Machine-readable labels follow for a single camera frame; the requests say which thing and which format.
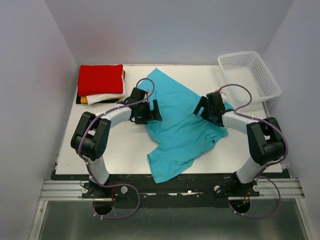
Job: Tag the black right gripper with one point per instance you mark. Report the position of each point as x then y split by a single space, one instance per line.
203 103

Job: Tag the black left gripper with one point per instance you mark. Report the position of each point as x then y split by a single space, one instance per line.
152 114

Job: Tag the teal t shirt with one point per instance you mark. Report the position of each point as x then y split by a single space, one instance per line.
181 136

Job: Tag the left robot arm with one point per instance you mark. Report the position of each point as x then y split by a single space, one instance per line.
91 134

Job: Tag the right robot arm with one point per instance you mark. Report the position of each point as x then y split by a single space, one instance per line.
266 143

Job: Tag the white plastic mesh basket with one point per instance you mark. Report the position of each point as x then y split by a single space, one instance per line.
248 69

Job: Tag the white folded t shirt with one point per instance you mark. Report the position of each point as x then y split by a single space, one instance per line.
107 97

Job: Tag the red folded t shirt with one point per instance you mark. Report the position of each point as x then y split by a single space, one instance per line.
100 79

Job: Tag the yellow folded t shirt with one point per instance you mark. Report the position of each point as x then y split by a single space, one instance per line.
104 98

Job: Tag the black folded t shirt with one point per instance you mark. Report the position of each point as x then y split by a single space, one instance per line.
81 100

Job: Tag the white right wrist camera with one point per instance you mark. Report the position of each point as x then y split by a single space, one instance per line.
223 94

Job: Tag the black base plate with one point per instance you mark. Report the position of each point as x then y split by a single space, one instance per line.
186 181

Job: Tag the aluminium mounting rail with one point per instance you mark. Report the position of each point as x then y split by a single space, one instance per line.
286 188

